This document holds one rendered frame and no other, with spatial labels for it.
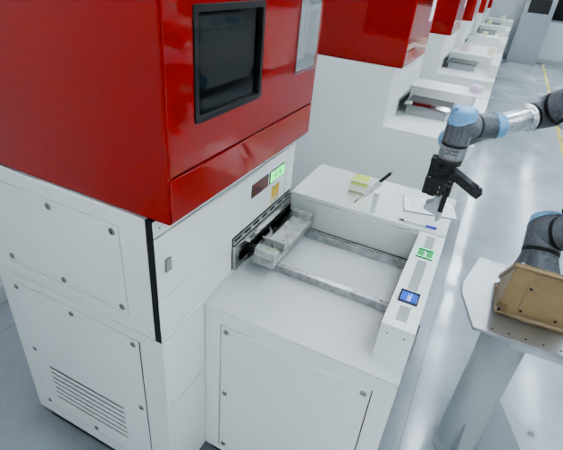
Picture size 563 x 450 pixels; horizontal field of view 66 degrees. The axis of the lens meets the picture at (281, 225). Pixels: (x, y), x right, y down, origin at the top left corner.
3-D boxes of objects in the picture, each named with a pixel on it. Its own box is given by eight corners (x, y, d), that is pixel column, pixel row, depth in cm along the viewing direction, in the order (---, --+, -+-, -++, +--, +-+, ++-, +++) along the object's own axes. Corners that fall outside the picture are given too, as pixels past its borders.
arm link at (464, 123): (488, 111, 120) (464, 112, 117) (475, 148, 125) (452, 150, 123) (469, 103, 126) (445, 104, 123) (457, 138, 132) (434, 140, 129)
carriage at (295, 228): (252, 262, 153) (252, 255, 151) (295, 218, 181) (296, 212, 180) (272, 270, 150) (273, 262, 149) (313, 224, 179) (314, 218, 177)
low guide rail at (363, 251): (285, 229, 179) (285, 223, 177) (287, 228, 180) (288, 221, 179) (405, 270, 162) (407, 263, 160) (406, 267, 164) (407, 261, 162)
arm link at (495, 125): (481, 120, 136) (453, 120, 133) (510, 108, 126) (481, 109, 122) (484, 144, 136) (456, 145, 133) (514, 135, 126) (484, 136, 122)
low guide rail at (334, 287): (253, 262, 158) (253, 256, 156) (256, 260, 159) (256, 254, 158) (387, 312, 141) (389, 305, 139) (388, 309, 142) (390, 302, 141)
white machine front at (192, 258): (155, 341, 122) (144, 220, 102) (281, 219, 186) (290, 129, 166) (164, 345, 121) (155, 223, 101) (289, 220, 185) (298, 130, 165)
